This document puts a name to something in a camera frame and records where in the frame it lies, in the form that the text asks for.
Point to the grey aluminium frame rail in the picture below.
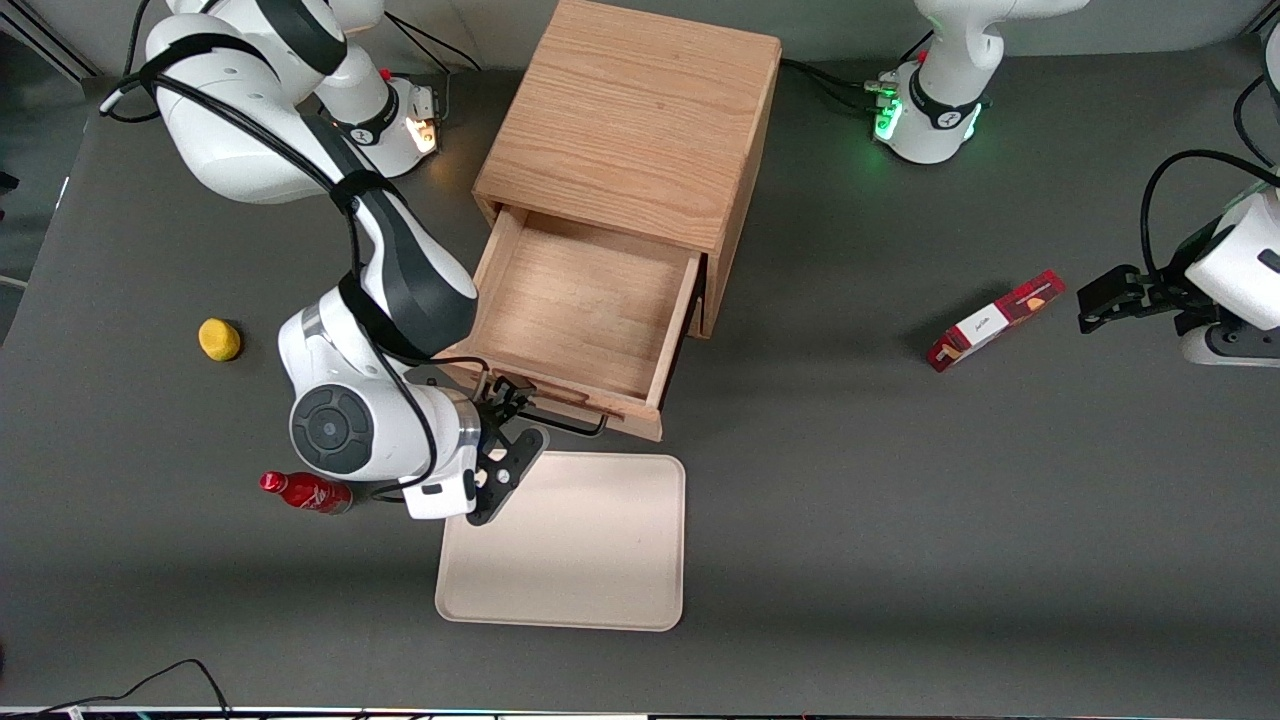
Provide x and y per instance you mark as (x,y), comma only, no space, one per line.
(50,40)

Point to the red soda bottle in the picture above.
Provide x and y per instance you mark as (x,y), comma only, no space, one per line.
(305,492)

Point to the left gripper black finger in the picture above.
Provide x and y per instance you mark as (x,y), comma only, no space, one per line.
(1105,310)
(1122,280)

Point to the yellow lemon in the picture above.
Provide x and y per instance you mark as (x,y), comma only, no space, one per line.
(219,340)

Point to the oak wooden drawer cabinet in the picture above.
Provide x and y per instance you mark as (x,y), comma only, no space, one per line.
(630,110)

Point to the beige plastic tray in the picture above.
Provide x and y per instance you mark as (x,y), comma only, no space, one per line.
(580,550)

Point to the red and white carton box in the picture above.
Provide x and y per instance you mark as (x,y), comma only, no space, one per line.
(992,322)

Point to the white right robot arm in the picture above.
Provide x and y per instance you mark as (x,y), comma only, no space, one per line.
(230,130)

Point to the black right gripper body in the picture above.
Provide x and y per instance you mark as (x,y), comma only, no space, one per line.
(497,412)

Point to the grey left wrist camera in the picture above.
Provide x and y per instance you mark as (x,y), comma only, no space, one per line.
(1230,348)

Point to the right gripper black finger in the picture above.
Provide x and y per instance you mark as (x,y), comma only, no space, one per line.
(510,387)
(522,412)

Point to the wooden drawer with wood grip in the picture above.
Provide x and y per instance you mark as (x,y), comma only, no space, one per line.
(590,300)

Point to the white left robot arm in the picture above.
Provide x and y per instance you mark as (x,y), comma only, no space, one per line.
(950,60)

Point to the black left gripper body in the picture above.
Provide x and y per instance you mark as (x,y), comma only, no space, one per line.
(1163,294)

